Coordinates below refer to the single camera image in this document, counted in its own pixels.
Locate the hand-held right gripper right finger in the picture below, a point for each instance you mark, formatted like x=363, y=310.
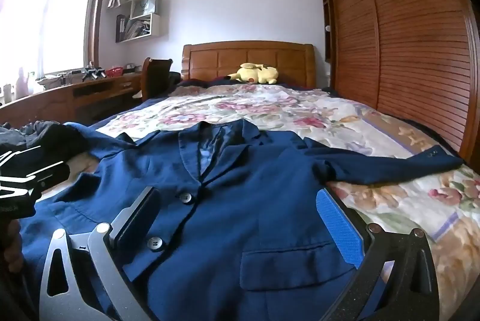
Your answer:
x=339, y=227

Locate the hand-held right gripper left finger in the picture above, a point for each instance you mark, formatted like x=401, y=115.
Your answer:
x=135, y=215

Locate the navy blue suit jacket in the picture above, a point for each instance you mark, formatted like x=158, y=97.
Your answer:
x=240, y=216

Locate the black clothes pile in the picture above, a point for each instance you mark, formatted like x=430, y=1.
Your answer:
x=48, y=133

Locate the person's left hand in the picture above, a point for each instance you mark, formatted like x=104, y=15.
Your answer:
x=10, y=246

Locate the wooden desk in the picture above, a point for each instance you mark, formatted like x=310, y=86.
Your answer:
x=33, y=107

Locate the pink bottle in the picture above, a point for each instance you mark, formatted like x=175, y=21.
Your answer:
x=21, y=83

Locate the navy bed sheet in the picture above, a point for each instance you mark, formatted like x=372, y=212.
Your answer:
x=131, y=111

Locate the black gadget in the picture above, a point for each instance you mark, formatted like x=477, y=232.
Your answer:
x=93, y=73

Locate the red basket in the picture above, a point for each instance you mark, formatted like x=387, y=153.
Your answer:
x=114, y=71

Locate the wooden chair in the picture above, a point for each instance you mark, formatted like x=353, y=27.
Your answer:
x=157, y=77

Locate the floral blanket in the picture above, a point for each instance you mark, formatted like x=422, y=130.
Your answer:
x=262, y=107

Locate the silver bowl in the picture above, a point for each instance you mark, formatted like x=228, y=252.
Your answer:
x=130, y=66

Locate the window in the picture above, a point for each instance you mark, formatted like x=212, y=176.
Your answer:
x=56, y=25

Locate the wooden bed headboard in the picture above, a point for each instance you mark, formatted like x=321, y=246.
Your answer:
x=217, y=62

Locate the yellow plush toy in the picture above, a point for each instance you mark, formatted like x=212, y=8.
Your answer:
x=252, y=73

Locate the wooden slatted wardrobe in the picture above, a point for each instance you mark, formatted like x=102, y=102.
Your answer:
x=412, y=62

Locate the white wall shelf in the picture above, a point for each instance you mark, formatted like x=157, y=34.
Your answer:
x=157, y=25

